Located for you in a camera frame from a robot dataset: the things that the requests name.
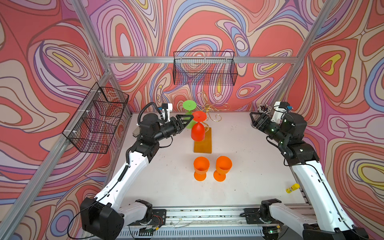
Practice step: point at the black wire basket left wall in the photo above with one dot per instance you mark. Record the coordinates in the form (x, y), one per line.
(100, 115)

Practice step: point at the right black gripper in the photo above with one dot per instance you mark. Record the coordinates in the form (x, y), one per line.
(261, 116)

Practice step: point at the metal base rail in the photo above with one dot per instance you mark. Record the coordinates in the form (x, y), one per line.
(197, 223)

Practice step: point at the red wine glass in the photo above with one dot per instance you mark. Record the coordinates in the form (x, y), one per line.
(198, 130)

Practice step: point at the clear cup of pencils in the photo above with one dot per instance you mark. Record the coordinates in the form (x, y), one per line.
(266, 109)

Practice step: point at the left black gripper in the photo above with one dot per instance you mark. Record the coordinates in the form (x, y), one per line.
(176, 125)

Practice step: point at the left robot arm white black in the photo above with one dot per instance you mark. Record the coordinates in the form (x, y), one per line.
(103, 216)

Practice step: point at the black wire basket back wall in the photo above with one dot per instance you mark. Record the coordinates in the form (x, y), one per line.
(205, 68)

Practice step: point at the green wine glass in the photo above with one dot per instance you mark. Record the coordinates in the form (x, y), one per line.
(190, 105)

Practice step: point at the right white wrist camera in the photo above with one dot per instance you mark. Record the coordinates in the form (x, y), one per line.
(280, 109)

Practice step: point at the black wire basket wall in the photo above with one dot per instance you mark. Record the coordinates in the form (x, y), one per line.
(205, 68)
(100, 115)

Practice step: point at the orange wine glass front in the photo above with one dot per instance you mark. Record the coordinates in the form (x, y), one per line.
(223, 166)

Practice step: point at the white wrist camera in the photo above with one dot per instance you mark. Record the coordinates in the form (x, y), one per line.
(166, 110)
(280, 109)

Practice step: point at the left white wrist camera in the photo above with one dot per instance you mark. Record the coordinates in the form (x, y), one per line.
(166, 110)

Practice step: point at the orange wine glass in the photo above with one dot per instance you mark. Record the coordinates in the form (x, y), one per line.
(201, 167)
(223, 166)

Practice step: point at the gold rack on wooden base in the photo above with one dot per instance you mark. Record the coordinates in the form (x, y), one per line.
(212, 111)

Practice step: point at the grey black stapler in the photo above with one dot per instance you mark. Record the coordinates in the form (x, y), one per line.
(136, 132)

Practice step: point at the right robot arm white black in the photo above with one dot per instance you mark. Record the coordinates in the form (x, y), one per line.
(332, 222)

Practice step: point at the yellow glue stick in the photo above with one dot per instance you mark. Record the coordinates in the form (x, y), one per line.
(293, 188)

